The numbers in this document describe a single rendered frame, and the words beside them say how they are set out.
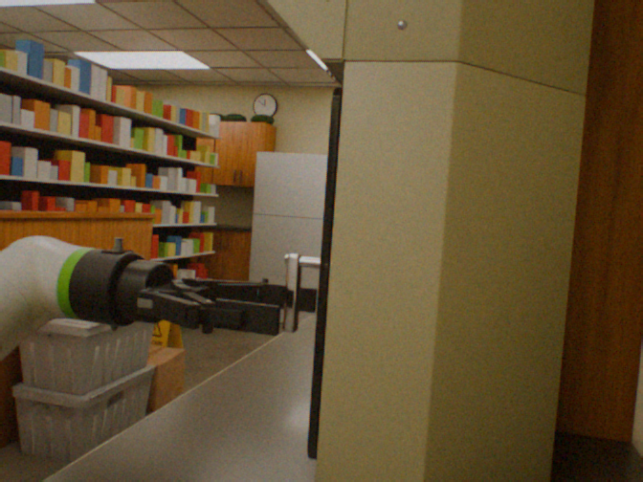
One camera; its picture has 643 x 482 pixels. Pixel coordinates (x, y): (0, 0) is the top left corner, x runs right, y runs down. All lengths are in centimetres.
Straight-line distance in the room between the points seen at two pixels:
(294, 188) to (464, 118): 518
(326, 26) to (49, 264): 43
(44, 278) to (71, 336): 202
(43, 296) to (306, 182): 503
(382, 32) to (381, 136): 10
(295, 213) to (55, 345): 340
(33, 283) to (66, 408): 215
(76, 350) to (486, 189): 238
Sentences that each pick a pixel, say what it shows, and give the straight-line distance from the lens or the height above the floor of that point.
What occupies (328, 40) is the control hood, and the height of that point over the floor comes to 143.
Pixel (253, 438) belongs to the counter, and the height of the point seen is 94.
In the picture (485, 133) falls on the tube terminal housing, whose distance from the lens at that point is 58.
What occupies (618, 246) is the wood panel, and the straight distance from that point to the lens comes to 93.
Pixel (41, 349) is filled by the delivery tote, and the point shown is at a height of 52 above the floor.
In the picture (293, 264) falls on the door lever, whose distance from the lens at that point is 62.
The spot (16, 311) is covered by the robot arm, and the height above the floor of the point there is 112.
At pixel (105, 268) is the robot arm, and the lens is 69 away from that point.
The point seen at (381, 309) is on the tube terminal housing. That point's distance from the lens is 55.
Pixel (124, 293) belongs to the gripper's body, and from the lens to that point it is 68.
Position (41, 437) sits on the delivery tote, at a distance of 302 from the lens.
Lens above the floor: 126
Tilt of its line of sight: 3 degrees down
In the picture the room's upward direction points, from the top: 4 degrees clockwise
